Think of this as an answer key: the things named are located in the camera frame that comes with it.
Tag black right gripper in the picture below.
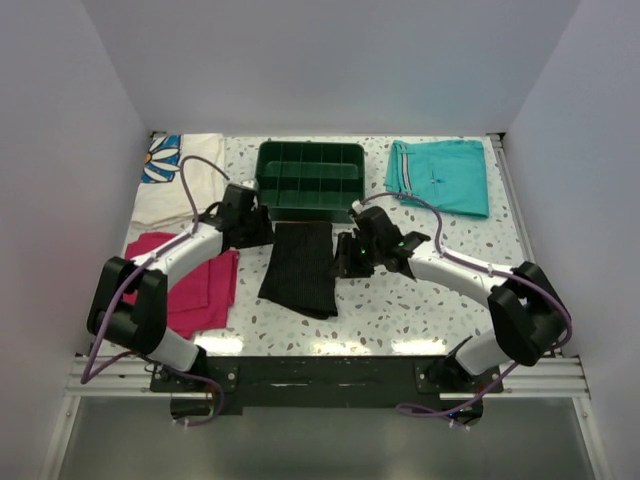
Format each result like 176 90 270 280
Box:
327 232 382 280

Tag black striped underwear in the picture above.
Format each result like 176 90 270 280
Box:
258 222 338 320

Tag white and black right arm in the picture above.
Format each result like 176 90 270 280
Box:
331 201 571 393

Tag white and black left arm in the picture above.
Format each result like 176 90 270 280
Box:
82 180 273 392

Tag green plastic divided tray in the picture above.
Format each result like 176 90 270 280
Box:
255 141 366 224

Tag cream daisy print shirt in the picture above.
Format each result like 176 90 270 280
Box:
131 133 227 229

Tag folded pink cloth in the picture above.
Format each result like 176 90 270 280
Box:
122 231 241 340

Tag folded teal shorts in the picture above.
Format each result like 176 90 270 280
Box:
384 140 489 219

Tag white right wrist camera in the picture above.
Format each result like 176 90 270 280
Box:
351 200 364 214

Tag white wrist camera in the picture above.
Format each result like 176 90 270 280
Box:
236 179 259 192
351 200 364 214

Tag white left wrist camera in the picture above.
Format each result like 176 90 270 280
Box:
236 179 259 192

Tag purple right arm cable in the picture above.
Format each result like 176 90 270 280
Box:
357 192 574 426

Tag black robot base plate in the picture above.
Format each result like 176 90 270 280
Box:
149 355 501 417

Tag aluminium frame rail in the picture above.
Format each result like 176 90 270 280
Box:
63 353 174 399

